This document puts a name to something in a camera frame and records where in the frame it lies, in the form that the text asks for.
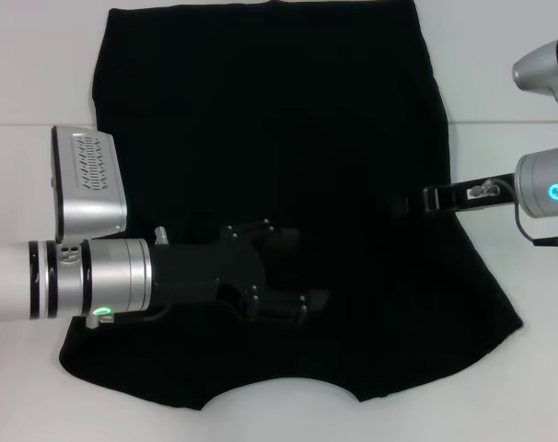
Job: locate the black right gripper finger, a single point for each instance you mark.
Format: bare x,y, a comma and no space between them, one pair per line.
430,198

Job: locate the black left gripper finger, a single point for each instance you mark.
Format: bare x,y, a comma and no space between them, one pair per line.
283,306
283,241

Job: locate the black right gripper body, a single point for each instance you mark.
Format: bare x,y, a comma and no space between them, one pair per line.
454,198

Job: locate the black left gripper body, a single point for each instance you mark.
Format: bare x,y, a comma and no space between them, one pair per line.
205,271

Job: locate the black t-shirt with FREE print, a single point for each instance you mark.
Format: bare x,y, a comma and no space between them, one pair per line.
283,115

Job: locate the silver plug on right gripper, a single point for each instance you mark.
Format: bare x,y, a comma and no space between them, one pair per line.
481,189

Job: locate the silver plug on gripper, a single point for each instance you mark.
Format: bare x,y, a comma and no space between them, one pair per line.
160,236
481,189

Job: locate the silver plug on left gripper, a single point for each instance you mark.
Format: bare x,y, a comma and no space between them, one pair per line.
160,236

